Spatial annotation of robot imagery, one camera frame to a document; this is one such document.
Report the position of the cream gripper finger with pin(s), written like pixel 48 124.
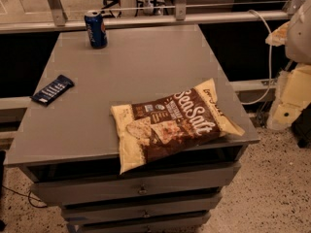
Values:
pixel 278 37
pixel 292 96

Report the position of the blue pepsi can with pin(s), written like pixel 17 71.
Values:
pixel 96 29

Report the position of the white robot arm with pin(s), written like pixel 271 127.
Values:
pixel 298 44

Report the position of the middle grey drawer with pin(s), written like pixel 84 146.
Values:
pixel 192 202

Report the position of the grey drawer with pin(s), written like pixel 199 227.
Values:
pixel 143 225
pixel 100 189
pixel 192 202

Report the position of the sea salt chips bag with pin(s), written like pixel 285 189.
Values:
pixel 153 130

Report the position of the bottom grey drawer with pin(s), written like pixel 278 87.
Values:
pixel 143 225

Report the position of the dark blue snack bar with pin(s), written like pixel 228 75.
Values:
pixel 52 91

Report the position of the grey drawer cabinet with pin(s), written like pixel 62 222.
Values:
pixel 75 137

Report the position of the top grey drawer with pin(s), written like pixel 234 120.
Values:
pixel 100 189

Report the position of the metal railing frame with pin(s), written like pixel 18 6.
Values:
pixel 21 16

